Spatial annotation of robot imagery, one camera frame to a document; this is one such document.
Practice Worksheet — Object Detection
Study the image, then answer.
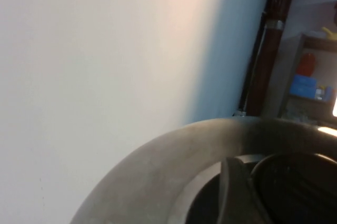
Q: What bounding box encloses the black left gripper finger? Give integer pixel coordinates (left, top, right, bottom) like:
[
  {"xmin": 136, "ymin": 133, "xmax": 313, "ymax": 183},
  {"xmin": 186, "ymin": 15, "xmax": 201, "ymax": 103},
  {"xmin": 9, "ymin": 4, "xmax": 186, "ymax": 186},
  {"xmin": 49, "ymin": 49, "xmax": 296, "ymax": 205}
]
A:
[{"xmin": 217, "ymin": 156, "xmax": 256, "ymax": 224}]

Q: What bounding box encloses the wooden shelf unit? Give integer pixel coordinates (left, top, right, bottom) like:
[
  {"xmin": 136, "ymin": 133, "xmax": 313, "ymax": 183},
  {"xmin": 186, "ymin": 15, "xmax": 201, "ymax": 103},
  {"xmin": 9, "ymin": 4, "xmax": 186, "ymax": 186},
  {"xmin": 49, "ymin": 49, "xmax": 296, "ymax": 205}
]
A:
[{"xmin": 278, "ymin": 32, "xmax": 337, "ymax": 125}]

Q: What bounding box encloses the blue box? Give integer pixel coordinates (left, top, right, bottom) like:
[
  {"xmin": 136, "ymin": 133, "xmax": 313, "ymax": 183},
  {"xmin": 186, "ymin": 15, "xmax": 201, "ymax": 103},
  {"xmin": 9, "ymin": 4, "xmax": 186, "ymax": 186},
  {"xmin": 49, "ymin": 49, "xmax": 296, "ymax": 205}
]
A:
[{"xmin": 289, "ymin": 74, "xmax": 317, "ymax": 100}]

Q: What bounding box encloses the small bottle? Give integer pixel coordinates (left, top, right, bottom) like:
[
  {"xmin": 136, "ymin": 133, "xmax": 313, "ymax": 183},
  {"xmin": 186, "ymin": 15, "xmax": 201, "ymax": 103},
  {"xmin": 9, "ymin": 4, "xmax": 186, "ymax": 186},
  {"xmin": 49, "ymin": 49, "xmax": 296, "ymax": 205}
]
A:
[{"xmin": 315, "ymin": 85, "xmax": 325, "ymax": 101}]

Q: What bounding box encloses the orange container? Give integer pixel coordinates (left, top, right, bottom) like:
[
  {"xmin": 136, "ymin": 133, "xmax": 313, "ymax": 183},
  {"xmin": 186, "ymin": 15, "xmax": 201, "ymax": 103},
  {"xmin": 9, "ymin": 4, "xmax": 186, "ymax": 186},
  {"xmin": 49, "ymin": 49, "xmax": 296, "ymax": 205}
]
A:
[{"xmin": 296, "ymin": 53, "xmax": 317, "ymax": 77}]

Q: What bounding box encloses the dark brown pole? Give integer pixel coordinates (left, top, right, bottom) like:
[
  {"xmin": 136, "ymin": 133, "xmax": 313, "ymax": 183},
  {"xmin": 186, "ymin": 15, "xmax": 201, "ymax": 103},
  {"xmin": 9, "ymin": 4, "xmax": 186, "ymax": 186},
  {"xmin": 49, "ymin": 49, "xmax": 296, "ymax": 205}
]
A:
[{"xmin": 246, "ymin": 0, "xmax": 301, "ymax": 117}]

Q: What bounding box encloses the yellow object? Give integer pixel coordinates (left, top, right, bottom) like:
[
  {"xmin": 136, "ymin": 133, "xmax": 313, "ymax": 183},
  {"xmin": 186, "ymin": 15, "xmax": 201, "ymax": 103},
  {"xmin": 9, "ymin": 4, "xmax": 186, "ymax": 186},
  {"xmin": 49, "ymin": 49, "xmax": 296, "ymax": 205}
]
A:
[{"xmin": 321, "ymin": 26, "xmax": 337, "ymax": 40}]

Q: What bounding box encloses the black cable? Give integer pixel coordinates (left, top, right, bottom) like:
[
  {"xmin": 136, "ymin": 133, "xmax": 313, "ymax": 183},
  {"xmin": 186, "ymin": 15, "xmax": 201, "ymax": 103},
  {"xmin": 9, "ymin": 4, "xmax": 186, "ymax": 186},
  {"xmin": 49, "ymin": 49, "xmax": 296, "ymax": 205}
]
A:
[{"xmin": 237, "ymin": 11, "xmax": 267, "ymax": 117}]

